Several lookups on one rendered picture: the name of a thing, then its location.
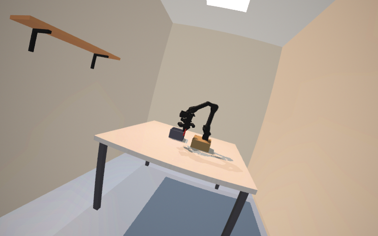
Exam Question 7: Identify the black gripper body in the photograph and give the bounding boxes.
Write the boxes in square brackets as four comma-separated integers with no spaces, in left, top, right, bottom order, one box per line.
[178,118,195,128]

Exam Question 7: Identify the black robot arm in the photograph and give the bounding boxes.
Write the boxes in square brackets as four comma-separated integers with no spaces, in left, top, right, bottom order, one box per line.
[180,101,218,141]

